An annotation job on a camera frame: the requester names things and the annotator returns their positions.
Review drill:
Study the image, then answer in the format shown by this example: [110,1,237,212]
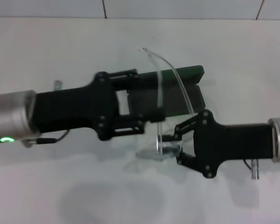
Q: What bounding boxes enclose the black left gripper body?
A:
[34,71,122,141]

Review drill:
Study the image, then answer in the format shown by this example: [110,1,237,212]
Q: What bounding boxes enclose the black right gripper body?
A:
[193,109,275,180]

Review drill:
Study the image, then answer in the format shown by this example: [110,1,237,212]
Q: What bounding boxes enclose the green glasses case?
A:
[127,64,207,118]

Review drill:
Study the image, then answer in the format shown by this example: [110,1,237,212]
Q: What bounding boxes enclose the clear white glasses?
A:
[123,46,195,169]

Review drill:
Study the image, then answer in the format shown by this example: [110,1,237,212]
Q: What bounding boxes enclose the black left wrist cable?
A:
[36,130,70,144]

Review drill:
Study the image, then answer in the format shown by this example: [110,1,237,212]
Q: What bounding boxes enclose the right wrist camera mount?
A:
[244,158,260,180]

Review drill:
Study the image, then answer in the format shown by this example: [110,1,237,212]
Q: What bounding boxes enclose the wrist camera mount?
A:
[22,137,38,148]
[244,158,260,180]

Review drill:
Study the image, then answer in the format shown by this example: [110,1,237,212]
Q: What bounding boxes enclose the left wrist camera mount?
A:
[22,137,38,148]

